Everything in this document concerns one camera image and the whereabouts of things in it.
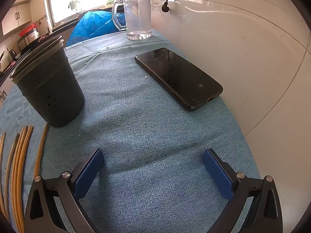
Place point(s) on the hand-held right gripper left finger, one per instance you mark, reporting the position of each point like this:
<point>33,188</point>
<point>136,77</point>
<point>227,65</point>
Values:
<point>88,172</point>

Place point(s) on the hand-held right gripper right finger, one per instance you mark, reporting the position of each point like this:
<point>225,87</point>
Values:
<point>216,172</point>

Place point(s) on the wooden chopstick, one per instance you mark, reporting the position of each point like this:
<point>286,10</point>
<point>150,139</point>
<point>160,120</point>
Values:
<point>11,155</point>
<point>40,150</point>
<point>2,145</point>
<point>13,172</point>
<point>16,172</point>
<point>20,172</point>

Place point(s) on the dark grey utensil holder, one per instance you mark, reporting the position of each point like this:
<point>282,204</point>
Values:
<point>53,85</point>

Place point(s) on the teal tablecloth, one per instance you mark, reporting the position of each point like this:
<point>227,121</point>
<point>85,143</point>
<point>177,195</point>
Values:
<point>145,126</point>

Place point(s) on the black smartphone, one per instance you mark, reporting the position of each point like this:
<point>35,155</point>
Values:
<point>177,75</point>

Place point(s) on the blue plastic bag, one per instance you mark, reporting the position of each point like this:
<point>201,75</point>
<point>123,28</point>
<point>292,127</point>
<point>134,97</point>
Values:
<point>92,26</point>

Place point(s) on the steel pot with red lid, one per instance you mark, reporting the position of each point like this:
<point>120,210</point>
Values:
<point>30,35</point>

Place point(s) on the clear glass mug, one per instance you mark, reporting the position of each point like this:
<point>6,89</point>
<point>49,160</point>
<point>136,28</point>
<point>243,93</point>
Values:
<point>137,17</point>

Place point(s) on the green potted plant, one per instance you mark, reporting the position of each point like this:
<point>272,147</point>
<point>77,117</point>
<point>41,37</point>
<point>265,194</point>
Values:
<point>74,4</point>

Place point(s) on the beige wall cabinet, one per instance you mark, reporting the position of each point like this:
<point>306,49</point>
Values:
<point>14,17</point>

